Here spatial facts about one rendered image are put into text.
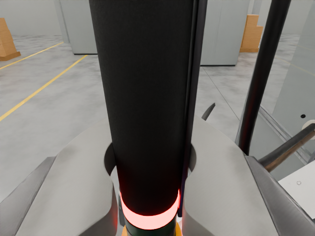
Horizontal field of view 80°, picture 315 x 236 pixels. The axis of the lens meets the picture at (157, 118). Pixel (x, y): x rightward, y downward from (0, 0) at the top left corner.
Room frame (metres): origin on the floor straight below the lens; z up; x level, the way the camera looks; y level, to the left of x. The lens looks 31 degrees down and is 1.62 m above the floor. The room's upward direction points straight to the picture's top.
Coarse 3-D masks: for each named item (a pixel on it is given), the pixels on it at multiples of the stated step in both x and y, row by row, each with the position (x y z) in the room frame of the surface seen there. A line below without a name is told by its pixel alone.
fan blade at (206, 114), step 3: (210, 105) 0.40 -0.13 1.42; (213, 105) 0.37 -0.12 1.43; (210, 108) 0.37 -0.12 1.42; (213, 108) 0.36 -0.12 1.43; (207, 111) 0.38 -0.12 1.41; (210, 111) 0.36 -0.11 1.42; (204, 114) 0.40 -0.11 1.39; (207, 114) 0.36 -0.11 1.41; (204, 117) 0.37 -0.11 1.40; (207, 117) 0.35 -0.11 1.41
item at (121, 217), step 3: (120, 198) 0.41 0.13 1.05; (120, 201) 0.41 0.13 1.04; (120, 204) 0.40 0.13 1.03; (120, 213) 0.39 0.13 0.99; (120, 216) 0.39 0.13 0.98; (123, 216) 0.37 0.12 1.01; (120, 219) 0.39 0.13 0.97; (123, 219) 0.37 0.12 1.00; (120, 222) 0.38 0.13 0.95; (123, 222) 0.36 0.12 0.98; (123, 225) 0.36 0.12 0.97
